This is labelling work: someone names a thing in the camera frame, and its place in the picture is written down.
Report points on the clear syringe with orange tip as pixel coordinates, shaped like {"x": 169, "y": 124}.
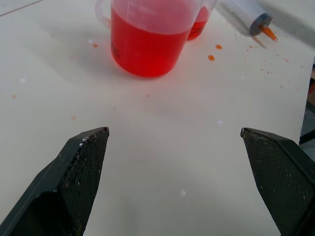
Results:
{"x": 248, "y": 14}

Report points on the beaker with red liquid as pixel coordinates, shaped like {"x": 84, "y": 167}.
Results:
{"x": 198, "y": 25}
{"x": 150, "y": 41}

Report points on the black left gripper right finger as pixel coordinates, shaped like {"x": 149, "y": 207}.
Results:
{"x": 280, "y": 177}

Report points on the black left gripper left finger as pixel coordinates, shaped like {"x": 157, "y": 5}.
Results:
{"x": 73, "y": 182}

